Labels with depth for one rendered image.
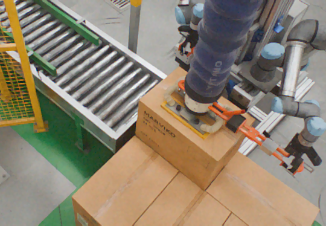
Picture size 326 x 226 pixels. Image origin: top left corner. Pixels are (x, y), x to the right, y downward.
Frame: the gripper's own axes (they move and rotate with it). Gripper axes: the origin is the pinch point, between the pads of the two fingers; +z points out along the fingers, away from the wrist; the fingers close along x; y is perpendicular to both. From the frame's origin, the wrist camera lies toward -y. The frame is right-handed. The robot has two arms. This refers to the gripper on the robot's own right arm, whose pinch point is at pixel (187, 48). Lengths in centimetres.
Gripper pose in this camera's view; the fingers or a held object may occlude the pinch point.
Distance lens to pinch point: 250.7
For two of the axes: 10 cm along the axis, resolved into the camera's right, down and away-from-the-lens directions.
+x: 6.8, -5.4, 5.0
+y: 7.3, 5.6, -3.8
